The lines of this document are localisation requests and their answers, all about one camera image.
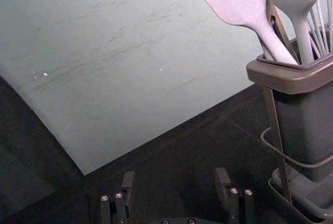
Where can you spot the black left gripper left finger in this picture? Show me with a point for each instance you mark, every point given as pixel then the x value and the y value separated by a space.
pixel 120 205

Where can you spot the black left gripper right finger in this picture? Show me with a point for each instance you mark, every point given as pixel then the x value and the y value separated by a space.
pixel 239 205

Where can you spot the black table cloth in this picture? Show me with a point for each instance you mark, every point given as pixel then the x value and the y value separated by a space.
pixel 182 151

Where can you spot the grey plastic utensil holder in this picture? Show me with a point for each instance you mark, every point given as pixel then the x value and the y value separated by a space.
pixel 304 130

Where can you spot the brown kitchen tongs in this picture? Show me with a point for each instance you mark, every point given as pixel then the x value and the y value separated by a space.
pixel 280 30

